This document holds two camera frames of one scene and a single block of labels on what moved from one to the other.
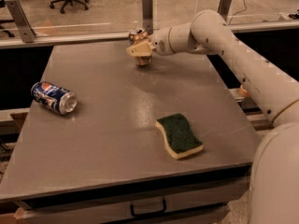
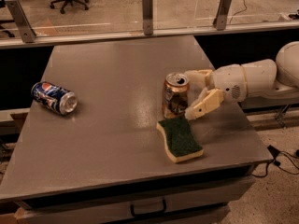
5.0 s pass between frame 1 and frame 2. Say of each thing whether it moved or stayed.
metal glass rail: stayed
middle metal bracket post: stayed
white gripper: moved
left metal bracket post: stayed
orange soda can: moved
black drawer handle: stayed
